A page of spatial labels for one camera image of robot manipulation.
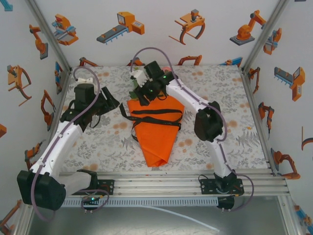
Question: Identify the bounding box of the artificial flower bunch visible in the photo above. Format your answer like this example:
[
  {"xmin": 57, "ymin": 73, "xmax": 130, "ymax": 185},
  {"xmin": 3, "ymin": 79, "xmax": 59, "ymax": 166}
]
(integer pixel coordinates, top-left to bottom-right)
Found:
[{"xmin": 128, "ymin": 64, "xmax": 173, "ymax": 100}]

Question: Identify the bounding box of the black printed ribbon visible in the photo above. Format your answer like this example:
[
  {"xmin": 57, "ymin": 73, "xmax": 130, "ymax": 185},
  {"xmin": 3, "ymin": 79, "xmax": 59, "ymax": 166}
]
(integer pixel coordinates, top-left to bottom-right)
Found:
[{"xmin": 119, "ymin": 102, "xmax": 184, "ymax": 142}]

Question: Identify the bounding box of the orange wrapping paper sheet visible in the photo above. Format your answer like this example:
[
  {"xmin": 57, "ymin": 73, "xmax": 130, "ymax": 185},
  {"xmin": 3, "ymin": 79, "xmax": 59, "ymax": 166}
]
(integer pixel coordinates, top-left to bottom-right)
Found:
[{"xmin": 126, "ymin": 94, "xmax": 186, "ymax": 168}]

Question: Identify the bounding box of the floral patterned tablecloth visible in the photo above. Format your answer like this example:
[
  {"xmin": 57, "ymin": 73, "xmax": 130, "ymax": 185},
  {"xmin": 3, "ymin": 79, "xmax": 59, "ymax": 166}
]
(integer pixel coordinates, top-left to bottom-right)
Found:
[{"xmin": 52, "ymin": 65, "xmax": 271, "ymax": 172}]

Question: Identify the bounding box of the small black electronics box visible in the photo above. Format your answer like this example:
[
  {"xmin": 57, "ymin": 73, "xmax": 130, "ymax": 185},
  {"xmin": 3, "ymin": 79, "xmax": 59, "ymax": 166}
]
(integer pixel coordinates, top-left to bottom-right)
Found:
[
  {"xmin": 216, "ymin": 195, "xmax": 235, "ymax": 213},
  {"xmin": 81, "ymin": 195, "xmax": 101, "ymax": 213}
]

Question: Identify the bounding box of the white plastic strip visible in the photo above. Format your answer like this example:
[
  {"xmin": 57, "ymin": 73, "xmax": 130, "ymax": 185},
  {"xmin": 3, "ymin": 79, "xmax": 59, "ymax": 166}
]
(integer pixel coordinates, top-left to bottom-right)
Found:
[{"xmin": 144, "ymin": 205, "xmax": 220, "ymax": 232}]

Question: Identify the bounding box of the aluminium table side rail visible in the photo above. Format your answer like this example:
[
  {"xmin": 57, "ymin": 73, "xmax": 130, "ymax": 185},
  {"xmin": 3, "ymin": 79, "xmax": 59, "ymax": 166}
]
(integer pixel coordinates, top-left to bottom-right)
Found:
[
  {"xmin": 47, "ymin": 68, "xmax": 73, "ymax": 147},
  {"xmin": 241, "ymin": 67, "xmax": 277, "ymax": 176}
]

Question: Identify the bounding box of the aluminium frame post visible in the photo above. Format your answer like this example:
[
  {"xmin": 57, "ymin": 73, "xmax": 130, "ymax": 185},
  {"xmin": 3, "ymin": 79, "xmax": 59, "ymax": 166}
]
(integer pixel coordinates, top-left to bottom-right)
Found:
[
  {"xmin": 24, "ymin": 0, "xmax": 73, "ymax": 71},
  {"xmin": 241, "ymin": 0, "xmax": 291, "ymax": 71}
]

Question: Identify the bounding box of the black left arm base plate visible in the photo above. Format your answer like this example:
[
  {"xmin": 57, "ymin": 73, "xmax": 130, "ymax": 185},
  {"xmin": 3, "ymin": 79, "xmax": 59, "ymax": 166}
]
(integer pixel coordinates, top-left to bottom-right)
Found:
[{"xmin": 70, "ymin": 180, "xmax": 115, "ymax": 196}]

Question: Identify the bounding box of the aluminium frame rail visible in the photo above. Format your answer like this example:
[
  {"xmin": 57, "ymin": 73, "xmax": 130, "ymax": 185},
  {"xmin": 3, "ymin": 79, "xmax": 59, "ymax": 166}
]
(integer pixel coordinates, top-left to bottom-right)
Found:
[{"xmin": 23, "ymin": 171, "xmax": 291, "ymax": 198}]

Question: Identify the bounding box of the white slotted cable duct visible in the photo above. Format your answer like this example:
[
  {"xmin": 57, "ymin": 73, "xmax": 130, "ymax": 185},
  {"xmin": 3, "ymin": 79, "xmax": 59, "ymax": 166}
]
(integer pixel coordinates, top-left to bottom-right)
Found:
[{"xmin": 34, "ymin": 197, "xmax": 218, "ymax": 208}]

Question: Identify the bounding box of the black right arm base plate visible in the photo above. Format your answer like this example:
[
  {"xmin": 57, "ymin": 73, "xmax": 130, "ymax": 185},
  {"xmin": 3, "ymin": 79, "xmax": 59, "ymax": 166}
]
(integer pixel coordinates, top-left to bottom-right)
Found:
[{"xmin": 200, "ymin": 178, "xmax": 245, "ymax": 196}]

